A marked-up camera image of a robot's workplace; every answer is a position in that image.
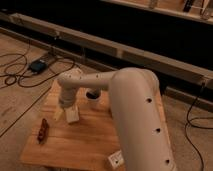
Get black cable at right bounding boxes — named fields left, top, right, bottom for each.
left=184, top=83, right=213, bottom=171

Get white sponge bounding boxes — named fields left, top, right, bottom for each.
left=65, top=106, right=79, bottom=124

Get black cable loops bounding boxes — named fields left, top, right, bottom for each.
left=0, top=39, right=82, bottom=89

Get wooden board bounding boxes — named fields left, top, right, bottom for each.
left=19, top=77, right=168, bottom=171

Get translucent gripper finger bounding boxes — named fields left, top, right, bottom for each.
left=53, top=107, right=64, bottom=121

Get red chili pepper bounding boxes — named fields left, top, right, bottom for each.
left=37, top=118, right=49, bottom=143

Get blue black device on floor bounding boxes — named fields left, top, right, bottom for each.
left=28, top=60, right=47, bottom=74

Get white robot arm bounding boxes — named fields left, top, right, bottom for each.
left=57, top=67, right=177, bottom=171

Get white power strip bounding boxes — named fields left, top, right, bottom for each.
left=108, top=150, right=124, bottom=169

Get white cup with dark contents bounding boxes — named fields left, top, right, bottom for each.
left=85, top=88, right=101, bottom=109

